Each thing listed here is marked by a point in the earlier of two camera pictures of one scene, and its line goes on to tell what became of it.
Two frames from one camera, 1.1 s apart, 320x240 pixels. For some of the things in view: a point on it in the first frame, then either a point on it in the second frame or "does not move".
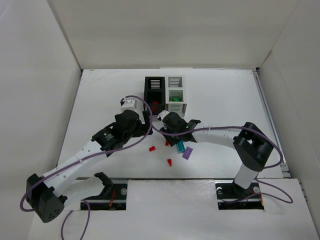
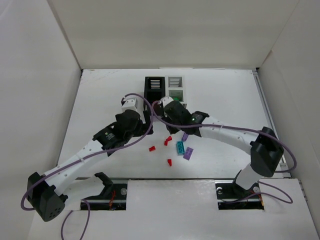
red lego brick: x=152 y=148 does not move
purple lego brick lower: x=187 y=153 does not move
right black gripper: x=165 y=128 to x=160 y=111
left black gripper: x=145 y=122 does not move
